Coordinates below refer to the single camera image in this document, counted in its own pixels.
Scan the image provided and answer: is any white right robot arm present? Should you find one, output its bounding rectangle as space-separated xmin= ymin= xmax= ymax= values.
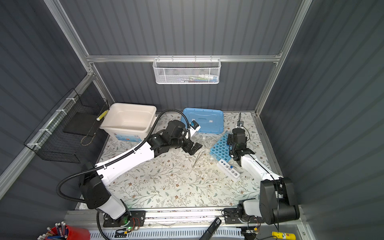
xmin=227 ymin=120 xmax=300 ymax=225

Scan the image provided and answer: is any white plastic storage bin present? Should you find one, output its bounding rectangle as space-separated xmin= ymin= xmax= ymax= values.
xmin=100 ymin=103 xmax=157 ymax=143

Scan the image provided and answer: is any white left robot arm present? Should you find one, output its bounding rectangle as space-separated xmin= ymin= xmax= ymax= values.
xmin=56 ymin=120 xmax=202 ymax=226

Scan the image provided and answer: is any small white tube rack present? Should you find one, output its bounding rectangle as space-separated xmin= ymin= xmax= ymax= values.
xmin=217 ymin=160 xmax=240 ymax=182

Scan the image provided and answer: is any blue test tube rack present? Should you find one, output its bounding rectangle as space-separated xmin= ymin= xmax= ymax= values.
xmin=210 ymin=133 xmax=232 ymax=163

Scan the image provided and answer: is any blue plastic box lid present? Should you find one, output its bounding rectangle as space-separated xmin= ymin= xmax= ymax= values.
xmin=183 ymin=108 xmax=224 ymax=134

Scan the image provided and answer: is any black flat device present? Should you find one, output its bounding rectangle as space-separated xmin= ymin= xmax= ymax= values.
xmin=200 ymin=217 xmax=222 ymax=240

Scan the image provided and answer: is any red cup of pens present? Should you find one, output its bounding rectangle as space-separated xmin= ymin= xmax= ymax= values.
xmin=37 ymin=222 xmax=91 ymax=240

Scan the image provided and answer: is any black wire wall basket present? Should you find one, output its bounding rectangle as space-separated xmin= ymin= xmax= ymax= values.
xmin=24 ymin=88 xmax=109 ymax=164

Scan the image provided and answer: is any clear glass flask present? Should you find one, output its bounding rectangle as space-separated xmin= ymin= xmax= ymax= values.
xmin=199 ymin=134 xmax=216 ymax=150

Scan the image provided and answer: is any white wire mesh basket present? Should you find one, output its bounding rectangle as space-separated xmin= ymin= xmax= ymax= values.
xmin=153 ymin=58 xmax=222 ymax=85

